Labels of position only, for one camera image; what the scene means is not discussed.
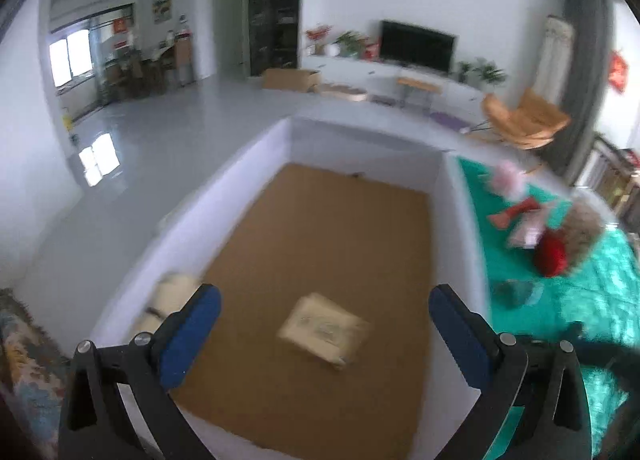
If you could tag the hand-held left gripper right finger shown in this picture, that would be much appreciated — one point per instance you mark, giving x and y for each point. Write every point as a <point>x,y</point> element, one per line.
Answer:
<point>457,335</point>

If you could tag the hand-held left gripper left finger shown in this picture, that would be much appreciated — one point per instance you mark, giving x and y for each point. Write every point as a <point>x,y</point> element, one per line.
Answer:
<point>192,330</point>

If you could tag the cream soft bundle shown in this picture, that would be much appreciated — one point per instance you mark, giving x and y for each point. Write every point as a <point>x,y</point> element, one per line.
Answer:
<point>170,297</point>

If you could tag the pink plastic-wrapped packet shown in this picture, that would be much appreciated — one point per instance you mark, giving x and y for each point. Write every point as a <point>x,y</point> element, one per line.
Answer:
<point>527,235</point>

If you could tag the beige fuzzy plush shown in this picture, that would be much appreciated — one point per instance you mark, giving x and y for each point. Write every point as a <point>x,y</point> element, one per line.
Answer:
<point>582,235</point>

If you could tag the beige packet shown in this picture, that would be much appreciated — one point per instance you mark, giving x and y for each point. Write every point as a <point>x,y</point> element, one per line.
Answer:
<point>322,330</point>

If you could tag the red foil packet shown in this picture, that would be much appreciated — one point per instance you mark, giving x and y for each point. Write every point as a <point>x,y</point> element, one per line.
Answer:
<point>515,212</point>

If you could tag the pink mesh bath loofah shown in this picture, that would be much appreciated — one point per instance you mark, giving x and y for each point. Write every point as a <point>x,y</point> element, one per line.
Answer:
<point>507,179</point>

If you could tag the white box with cardboard bottom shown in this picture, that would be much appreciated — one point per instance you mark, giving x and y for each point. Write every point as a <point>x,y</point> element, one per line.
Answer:
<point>350,149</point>

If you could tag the red soft item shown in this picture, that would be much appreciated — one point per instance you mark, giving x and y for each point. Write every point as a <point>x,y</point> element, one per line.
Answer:
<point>550,255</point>

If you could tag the green tablecloth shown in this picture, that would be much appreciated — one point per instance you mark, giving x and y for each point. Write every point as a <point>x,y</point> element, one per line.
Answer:
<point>600,280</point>

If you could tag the patterned sofa cloth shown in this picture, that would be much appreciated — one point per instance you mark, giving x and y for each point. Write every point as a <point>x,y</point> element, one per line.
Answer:
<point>27,370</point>

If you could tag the wooden railing furniture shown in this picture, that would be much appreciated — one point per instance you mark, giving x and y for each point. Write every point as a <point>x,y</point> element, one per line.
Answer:
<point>617,174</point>

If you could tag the purple floor mat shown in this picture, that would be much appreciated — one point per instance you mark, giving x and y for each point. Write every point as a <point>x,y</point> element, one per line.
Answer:
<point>450,120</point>

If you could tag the orange lounge chair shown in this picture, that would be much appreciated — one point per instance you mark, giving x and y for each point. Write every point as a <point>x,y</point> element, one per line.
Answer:
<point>520,122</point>

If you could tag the small wooden bench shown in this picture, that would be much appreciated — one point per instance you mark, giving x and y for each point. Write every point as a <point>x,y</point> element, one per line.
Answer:
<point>419,85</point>

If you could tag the small potted plant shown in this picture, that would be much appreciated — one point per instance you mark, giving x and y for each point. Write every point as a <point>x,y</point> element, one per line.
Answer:
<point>464,70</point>

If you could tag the dining table with chairs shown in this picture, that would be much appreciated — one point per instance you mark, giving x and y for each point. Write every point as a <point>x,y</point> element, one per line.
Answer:
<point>145,69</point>

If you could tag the large leafy potted plant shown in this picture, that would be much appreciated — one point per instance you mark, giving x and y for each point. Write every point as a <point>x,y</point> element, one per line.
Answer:
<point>489,72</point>

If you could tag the round wooden tray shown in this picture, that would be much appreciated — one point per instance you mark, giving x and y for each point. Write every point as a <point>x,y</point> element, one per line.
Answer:
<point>342,92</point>

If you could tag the grey curtain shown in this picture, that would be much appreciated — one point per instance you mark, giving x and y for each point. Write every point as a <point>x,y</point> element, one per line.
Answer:
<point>587,79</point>

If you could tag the white television cabinet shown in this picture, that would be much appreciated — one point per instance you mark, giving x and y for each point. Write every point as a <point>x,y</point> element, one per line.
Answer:
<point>350,72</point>

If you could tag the red window decoration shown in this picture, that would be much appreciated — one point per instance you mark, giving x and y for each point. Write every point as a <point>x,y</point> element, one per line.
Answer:
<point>619,70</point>

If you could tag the black flat television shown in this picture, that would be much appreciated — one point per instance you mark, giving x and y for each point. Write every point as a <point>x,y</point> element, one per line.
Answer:
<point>417,47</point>

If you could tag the red gift box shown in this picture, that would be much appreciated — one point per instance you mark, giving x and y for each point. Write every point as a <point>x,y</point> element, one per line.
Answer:
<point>372,50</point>

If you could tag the white standing air conditioner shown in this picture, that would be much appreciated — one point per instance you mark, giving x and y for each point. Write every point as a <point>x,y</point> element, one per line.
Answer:
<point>557,54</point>

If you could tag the green bushy potted plant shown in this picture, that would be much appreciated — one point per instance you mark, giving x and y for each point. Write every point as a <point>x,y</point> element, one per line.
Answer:
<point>351,43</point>

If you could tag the red flower arrangement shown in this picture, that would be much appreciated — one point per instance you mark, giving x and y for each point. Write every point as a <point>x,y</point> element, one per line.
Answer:
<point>319,34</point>

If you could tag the dark tall cabinet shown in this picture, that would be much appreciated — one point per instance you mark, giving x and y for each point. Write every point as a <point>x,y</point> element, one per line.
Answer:
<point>275,9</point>

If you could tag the framed wall picture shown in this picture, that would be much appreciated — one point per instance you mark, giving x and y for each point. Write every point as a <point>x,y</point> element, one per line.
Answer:
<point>162,3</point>

